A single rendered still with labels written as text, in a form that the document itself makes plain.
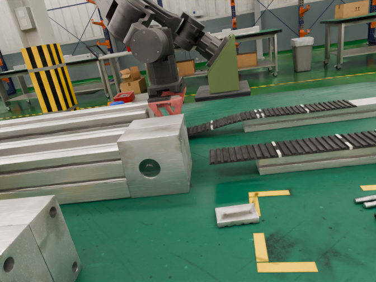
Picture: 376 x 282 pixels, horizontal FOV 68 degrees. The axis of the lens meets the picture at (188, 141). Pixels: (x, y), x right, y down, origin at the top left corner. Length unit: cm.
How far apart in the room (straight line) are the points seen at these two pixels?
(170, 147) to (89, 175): 13
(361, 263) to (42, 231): 29
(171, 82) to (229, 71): 46
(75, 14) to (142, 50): 863
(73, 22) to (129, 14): 862
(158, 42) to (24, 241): 36
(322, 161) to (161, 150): 24
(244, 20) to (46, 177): 778
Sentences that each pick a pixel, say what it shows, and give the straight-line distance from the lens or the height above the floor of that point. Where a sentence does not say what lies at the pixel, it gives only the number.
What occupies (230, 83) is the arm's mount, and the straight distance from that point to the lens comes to 102.
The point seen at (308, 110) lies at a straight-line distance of 63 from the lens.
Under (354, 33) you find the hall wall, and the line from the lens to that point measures 870.
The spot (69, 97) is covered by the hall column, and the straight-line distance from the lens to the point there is 395.
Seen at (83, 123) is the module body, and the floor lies 86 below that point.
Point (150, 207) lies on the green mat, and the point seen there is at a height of 78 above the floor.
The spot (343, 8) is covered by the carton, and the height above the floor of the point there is 94.
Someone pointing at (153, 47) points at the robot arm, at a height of 99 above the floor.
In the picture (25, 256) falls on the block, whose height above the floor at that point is 85.
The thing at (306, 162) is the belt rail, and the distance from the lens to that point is 47.
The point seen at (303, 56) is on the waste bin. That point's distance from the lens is 552.
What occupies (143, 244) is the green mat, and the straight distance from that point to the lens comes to 36.
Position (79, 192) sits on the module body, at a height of 80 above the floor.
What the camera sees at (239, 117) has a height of 81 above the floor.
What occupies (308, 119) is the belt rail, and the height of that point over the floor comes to 79.
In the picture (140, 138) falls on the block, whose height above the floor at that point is 87.
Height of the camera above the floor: 100
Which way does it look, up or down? 21 degrees down
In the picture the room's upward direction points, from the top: 9 degrees counter-clockwise
